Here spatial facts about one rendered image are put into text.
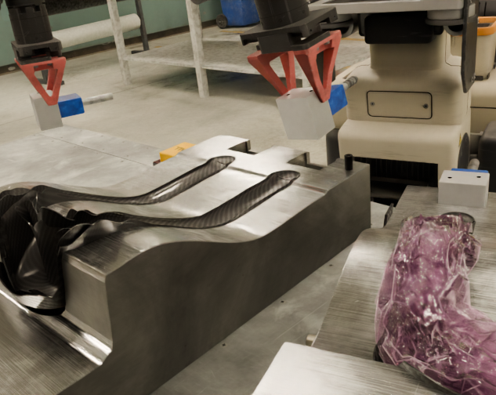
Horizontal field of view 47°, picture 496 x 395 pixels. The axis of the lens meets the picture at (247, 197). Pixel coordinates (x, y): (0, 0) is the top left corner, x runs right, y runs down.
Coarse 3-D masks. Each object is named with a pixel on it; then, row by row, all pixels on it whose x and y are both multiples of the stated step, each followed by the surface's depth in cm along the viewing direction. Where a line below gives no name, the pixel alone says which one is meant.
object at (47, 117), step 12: (36, 96) 92; (60, 96) 96; (72, 96) 95; (96, 96) 97; (108, 96) 98; (36, 108) 92; (48, 108) 92; (60, 108) 94; (72, 108) 94; (36, 120) 96; (48, 120) 93; (60, 120) 94
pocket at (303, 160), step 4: (308, 152) 75; (300, 156) 74; (304, 156) 75; (308, 156) 75; (292, 160) 73; (296, 160) 74; (300, 160) 74; (304, 160) 75; (308, 160) 75; (336, 160) 71; (292, 164) 73; (296, 164) 74; (300, 164) 75; (304, 164) 75; (308, 164) 75; (312, 164) 75; (316, 164) 75; (312, 168) 75; (316, 168) 74; (320, 168) 74
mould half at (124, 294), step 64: (0, 192) 61; (128, 192) 70; (192, 192) 68; (320, 192) 64; (0, 256) 58; (64, 256) 48; (128, 256) 45; (192, 256) 50; (256, 256) 57; (320, 256) 65; (0, 320) 52; (64, 320) 50; (128, 320) 46; (192, 320) 52; (0, 384) 44; (64, 384) 44; (128, 384) 48
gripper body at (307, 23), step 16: (256, 0) 63; (272, 0) 62; (288, 0) 62; (304, 0) 63; (272, 16) 63; (288, 16) 63; (304, 16) 63; (320, 16) 62; (336, 16) 64; (256, 32) 65; (272, 32) 63; (288, 32) 62; (304, 32) 61
